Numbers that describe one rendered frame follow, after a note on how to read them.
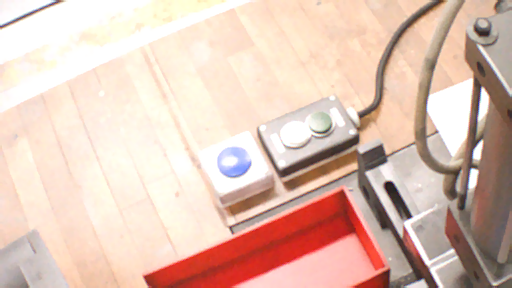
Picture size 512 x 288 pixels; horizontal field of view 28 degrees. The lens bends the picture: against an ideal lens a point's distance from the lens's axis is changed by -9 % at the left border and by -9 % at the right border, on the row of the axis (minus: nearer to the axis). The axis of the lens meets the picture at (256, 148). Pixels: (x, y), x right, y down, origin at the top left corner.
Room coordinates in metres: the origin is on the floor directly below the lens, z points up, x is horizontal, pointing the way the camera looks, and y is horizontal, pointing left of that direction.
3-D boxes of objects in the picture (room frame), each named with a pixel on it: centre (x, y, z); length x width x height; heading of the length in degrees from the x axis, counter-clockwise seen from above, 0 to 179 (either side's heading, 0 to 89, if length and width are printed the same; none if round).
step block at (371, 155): (0.59, -0.13, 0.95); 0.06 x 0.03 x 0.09; 15
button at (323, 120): (0.69, -0.08, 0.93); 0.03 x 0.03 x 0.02
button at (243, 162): (0.66, 0.03, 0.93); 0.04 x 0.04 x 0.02
